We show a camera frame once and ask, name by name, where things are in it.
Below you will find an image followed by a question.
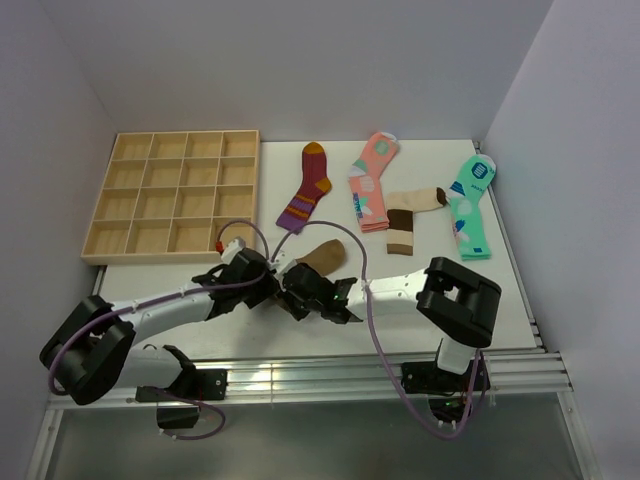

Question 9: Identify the tan brown ribbed sock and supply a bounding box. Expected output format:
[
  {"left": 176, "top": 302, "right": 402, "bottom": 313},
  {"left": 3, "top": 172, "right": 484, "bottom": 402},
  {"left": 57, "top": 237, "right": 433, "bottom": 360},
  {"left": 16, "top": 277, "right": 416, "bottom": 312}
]
[{"left": 269, "top": 238, "right": 347, "bottom": 309}]

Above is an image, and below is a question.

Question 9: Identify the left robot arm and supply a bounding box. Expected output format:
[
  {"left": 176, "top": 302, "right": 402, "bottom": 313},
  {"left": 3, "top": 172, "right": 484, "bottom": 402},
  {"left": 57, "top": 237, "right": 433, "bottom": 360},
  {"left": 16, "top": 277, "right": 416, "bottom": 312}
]
[{"left": 40, "top": 248, "right": 280, "bottom": 405}]

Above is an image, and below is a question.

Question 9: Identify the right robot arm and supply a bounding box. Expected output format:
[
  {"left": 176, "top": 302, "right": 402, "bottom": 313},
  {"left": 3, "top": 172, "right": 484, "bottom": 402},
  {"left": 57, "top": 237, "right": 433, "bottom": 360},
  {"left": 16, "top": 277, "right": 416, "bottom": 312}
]
[{"left": 271, "top": 257, "right": 502, "bottom": 390}]

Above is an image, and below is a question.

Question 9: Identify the maroon purple striped sock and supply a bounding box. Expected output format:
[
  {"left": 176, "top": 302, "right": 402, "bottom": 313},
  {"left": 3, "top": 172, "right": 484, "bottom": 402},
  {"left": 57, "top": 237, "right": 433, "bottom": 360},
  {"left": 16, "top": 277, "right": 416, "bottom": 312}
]
[{"left": 276, "top": 142, "right": 332, "bottom": 232}]

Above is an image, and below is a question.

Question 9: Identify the wooden compartment tray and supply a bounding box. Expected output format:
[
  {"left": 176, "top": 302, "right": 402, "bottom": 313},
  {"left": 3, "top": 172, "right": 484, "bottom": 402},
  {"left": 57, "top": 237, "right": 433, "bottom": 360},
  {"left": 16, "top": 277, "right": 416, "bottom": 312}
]
[{"left": 81, "top": 130, "right": 260, "bottom": 266}]

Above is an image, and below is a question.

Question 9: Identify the cream brown striped sock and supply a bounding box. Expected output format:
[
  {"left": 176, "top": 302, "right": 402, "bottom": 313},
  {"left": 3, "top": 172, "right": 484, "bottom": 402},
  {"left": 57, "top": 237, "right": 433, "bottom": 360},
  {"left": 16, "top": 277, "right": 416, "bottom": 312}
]
[{"left": 385, "top": 187, "right": 447, "bottom": 256}]

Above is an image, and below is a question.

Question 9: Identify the pink patterned sock pair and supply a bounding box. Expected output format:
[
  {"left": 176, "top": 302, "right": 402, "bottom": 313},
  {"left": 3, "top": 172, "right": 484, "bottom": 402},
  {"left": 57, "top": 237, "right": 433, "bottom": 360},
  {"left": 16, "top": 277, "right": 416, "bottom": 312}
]
[{"left": 348, "top": 132, "right": 399, "bottom": 233}]

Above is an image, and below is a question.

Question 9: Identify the mint green patterned sock pair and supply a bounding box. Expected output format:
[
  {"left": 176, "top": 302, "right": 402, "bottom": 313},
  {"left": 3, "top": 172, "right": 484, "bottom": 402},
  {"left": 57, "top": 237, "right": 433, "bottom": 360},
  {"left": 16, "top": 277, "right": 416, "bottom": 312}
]
[{"left": 446, "top": 154, "right": 496, "bottom": 261}]

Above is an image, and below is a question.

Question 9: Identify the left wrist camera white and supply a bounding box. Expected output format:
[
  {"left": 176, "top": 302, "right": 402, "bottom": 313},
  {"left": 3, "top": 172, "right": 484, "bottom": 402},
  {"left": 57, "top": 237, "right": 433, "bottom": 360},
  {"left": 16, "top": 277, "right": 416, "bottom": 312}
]
[{"left": 215, "top": 237, "right": 246, "bottom": 264}]

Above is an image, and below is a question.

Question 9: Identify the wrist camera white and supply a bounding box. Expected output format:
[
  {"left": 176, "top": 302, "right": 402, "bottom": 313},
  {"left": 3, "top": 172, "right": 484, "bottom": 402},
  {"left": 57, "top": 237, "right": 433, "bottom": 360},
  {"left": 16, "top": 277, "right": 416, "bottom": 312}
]
[
  {"left": 215, "top": 237, "right": 246, "bottom": 264},
  {"left": 269, "top": 250, "right": 297, "bottom": 277}
]

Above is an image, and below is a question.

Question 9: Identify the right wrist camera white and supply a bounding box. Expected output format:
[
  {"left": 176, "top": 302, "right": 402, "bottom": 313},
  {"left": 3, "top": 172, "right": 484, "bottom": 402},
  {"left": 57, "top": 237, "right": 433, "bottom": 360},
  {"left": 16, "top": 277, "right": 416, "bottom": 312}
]
[{"left": 269, "top": 250, "right": 297, "bottom": 277}]

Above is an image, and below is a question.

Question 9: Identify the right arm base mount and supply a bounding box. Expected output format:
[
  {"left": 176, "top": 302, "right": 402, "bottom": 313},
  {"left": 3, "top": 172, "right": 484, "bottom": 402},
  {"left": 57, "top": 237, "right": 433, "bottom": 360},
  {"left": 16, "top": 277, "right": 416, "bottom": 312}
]
[{"left": 401, "top": 360, "right": 474, "bottom": 396}]

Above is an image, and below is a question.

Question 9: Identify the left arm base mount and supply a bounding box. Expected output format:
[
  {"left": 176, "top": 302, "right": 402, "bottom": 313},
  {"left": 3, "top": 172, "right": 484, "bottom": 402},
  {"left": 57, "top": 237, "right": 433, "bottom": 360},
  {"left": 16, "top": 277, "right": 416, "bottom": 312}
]
[{"left": 134, "top": 369, "right": 228, "bottom": 432}]

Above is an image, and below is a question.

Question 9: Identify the aluminium rail frame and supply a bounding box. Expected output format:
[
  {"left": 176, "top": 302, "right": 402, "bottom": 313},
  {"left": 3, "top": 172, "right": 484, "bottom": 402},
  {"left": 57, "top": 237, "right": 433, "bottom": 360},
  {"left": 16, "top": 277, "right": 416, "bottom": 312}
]
[{"left": 27, "top": 259, "right": 591, "bottom": 480}]

